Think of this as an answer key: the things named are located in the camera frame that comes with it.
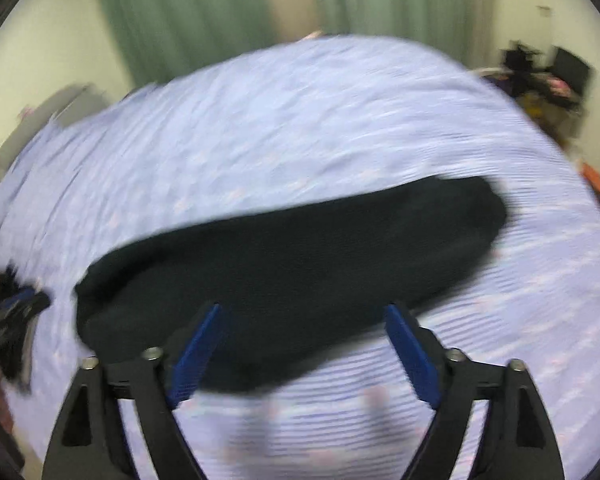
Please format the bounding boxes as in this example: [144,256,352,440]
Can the purple floral bed sheet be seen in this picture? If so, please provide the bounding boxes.
[0,36,600,479]

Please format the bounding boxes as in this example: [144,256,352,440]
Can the green curtain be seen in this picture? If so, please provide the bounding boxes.
[99,0,494,84]

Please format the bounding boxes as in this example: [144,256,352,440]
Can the black knit pants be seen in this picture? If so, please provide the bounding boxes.
[76,177,507,393]

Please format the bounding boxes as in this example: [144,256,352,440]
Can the black chair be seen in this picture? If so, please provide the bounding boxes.
[501,41,594,139]

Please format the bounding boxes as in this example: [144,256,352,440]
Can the grey padded headboard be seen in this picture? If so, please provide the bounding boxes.
[0,84,111,183]

